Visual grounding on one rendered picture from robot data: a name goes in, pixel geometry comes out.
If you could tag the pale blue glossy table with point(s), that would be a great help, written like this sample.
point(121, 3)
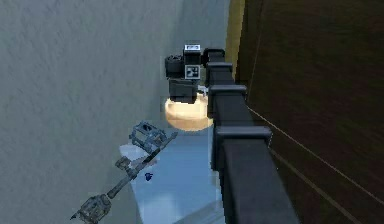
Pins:
point(180, 176)

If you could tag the small dark blue object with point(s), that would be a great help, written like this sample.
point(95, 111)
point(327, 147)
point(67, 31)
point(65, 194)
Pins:
point(149, 176)

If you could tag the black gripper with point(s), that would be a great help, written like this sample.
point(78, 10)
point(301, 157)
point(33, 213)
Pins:
point(181, 89)

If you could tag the dark brown wooden cupboard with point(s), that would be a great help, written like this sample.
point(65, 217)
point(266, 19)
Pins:
point(320, 86)

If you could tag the yellow upright board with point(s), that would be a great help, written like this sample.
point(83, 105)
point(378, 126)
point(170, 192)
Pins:
point(235, 33)

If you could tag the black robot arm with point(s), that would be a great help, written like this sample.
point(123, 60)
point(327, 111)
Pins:
point(246, 173)

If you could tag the tan round pot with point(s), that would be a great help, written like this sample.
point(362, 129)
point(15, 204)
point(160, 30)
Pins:
point(186, 115)

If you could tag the grey metal bar frame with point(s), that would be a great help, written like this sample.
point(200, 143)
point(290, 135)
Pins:
point(146, 136)

